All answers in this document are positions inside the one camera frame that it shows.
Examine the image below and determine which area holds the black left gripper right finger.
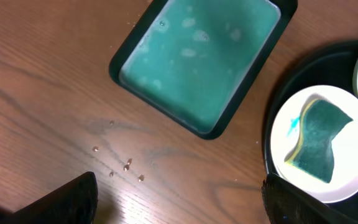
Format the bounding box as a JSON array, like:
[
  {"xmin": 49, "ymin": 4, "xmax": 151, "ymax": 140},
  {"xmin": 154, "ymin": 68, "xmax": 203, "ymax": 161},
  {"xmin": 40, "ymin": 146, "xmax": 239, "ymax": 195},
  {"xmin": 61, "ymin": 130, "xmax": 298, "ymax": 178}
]
[{"xmin": 262, "ymin": 173, "xmax": 358, "ymax": 224}]

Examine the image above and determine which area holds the green rectangular water tray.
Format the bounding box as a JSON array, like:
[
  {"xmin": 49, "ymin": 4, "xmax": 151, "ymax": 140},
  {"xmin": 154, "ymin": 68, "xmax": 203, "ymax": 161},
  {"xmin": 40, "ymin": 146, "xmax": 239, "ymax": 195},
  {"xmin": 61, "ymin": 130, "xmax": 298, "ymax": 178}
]
[{"xmin": 109, "ymin": 0, "xmax": 298, "ymax": 139}]

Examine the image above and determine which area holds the black round tray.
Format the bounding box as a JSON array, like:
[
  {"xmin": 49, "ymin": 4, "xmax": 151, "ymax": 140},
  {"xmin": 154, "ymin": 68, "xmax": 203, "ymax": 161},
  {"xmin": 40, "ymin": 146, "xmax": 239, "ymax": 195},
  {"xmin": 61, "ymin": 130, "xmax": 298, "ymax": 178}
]
[{"xmin": 262, "ymin": 40, "xmax": 358, "ymax": 221}]

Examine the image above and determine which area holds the white plate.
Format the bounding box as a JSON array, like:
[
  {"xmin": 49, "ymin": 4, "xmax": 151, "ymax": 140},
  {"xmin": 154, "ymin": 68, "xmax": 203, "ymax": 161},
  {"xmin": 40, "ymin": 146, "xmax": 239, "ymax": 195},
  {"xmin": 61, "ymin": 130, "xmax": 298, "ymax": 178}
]
[{"xmin": 270, "ymin": 85, "xmax": 358, "ymax": 203}]

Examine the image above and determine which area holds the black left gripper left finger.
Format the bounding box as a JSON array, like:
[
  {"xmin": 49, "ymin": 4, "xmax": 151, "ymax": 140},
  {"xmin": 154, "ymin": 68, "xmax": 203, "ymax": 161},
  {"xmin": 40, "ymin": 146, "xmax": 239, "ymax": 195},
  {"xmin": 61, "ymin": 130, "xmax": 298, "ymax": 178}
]
[{"xmin": 0, "ymin": 171, "xmax": 98, "ymax": 224}]

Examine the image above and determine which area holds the green yellow sponge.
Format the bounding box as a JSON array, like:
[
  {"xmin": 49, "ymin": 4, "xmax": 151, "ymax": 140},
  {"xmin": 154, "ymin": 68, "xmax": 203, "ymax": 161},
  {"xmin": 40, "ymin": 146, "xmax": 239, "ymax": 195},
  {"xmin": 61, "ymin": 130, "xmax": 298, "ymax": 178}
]
[{"xmin": 284, "ymin": 98, "xmax": 353, "ymax": 184}]

